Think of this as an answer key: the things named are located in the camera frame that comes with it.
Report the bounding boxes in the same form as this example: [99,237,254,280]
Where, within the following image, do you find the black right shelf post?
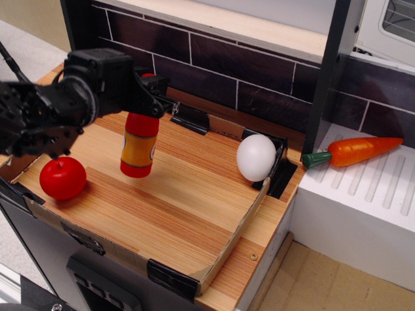
[302,1,350,154]

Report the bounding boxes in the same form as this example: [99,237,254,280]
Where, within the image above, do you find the orange toy carrot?
[302,137,404,168]

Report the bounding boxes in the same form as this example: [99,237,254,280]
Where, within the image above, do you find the white appliance with wire rack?
[356,0,414,66]

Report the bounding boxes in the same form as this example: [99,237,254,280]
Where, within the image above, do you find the white grooved drainboard counter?
[291,122,415,292]

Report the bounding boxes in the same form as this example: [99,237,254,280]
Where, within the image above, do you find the black control panel with buttons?
[66,257,143,311]

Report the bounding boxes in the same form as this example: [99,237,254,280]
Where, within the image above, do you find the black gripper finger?
[129,95,165,119]
[134,67,171,96]

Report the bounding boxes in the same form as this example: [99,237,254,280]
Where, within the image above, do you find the red yellow hot sauce bottle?
[119,73,160,179]

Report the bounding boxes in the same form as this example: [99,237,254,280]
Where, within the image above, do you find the white toy egg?
[237,134,276,182]

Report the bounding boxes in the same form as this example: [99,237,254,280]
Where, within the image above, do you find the black shelf post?
[302,1,350,154]
[60,1,111,72]

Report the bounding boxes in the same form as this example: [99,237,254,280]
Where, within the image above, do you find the black cable at left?
[0,40,34,87]

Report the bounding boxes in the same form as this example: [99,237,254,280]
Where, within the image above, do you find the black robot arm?
[1,49,179,159]

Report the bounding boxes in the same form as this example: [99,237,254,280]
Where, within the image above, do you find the red toy tomato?
[39,157,87,200]

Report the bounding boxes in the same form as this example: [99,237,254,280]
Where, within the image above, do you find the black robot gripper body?
[63,48,180,119]

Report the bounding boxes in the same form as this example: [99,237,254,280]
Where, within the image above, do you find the light wooden shelf board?
[103,1,327,63]

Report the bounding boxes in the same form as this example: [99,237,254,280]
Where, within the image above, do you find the black left shelf post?
[60,1,111,72]

